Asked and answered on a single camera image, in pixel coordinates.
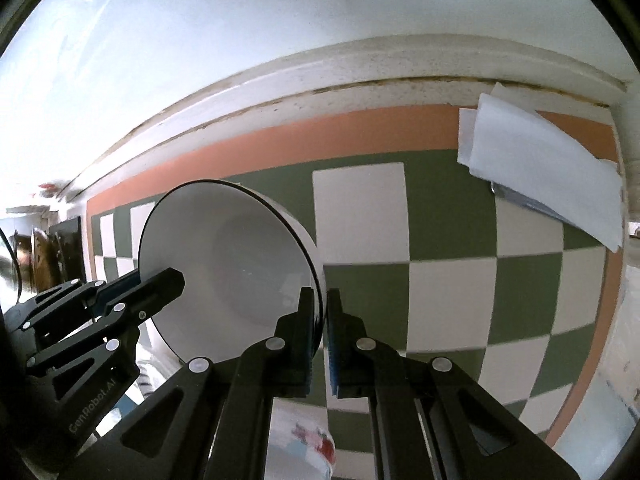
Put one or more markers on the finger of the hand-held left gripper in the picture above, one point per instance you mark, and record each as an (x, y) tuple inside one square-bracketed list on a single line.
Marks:
[(122, 287), (160, 285)]

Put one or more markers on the white bowl floral print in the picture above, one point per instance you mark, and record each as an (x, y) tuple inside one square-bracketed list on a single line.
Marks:
[(305, 440)]

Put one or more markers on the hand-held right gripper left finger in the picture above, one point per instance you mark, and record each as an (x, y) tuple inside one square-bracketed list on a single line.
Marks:
[(310, 325)]

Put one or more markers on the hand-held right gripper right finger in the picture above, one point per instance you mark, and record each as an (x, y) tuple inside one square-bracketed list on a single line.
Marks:
[(334, 355)]

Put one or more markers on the folded white paper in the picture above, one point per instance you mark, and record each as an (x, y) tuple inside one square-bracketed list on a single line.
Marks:
[(540, 170)]

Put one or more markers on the white bowl dark rim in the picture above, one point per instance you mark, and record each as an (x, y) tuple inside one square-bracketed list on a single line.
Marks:
[(235, 280)]

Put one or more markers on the green white checkered tablecloth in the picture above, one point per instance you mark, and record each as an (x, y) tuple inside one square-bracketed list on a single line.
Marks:
[(450, 260)]

